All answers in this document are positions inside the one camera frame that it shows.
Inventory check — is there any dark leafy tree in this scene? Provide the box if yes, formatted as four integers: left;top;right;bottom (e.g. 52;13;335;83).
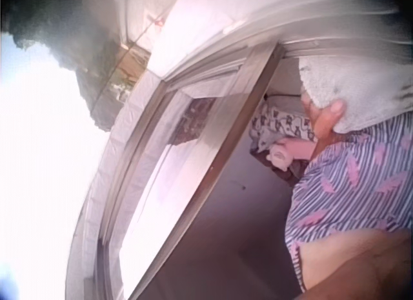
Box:
0;0;126;133

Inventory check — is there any person's left hand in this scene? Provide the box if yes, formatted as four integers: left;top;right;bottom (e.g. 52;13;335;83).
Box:
301;95;347;143

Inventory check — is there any white and pink plush toy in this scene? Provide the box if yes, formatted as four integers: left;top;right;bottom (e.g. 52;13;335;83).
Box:
266;140;317;172

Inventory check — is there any white terry towel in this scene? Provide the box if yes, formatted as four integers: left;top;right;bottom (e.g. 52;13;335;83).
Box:
298;53;413;135

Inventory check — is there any brown sliding window frame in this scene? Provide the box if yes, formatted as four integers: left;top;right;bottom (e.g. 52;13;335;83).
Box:
96;41;287;300

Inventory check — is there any white blanket with dark print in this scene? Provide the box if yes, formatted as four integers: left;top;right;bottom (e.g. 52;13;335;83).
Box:
250;99;317;152

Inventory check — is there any thin wire line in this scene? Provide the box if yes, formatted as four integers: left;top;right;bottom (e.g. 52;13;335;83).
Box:
127;8;172;46

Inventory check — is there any brown neighbouring building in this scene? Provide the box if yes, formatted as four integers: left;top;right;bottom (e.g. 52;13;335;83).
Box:
92;43;152;133

